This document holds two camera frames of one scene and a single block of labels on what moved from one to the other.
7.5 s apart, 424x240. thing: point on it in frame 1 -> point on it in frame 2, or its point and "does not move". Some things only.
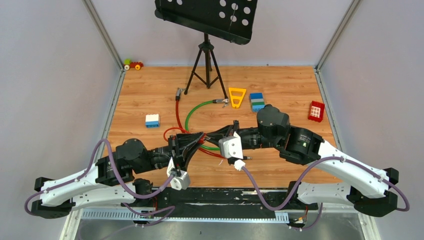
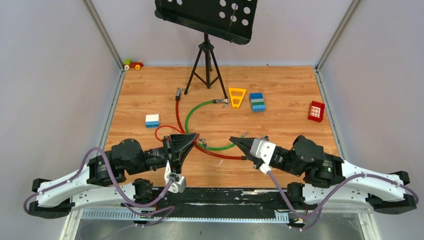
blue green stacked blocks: x=257 y=101 does not move
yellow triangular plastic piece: x=233 y=97 does not move
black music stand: x=233 y=20 does not move
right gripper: x=227 y=131 -> x=245 y=144
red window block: x=316 y=111 does not move
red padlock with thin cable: x=201 y=137 -> x=194 y=142
